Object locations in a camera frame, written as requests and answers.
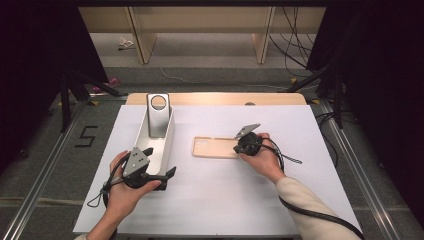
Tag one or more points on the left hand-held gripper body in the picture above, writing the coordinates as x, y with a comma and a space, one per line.
136, 163

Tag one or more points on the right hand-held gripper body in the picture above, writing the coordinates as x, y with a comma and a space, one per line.
249, 145

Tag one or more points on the white plastic storage box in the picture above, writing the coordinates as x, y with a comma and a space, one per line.
166, 146

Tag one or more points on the beige phone case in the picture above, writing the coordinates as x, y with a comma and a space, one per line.
213, 147

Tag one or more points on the person's right hand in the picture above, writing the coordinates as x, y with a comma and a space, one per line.
266, 163

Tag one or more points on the person's left hand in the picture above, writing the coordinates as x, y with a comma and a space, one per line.
123, 200

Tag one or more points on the white table sheet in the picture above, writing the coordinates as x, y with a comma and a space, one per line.
216, 200

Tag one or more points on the pink object on floor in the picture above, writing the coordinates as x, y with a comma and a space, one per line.
112, 82

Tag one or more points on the black metal stand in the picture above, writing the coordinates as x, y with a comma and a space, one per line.
65, 100
338, 100

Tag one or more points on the crumpled white paper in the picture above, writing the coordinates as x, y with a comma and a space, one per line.
125, 42

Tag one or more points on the beige wooden desk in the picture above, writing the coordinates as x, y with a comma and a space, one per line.
200, 20

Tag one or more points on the black curtain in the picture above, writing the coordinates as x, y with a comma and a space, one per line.
383, 83
30, 66

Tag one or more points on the aluminium floor rail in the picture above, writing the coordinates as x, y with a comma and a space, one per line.
360, 166
40, 186

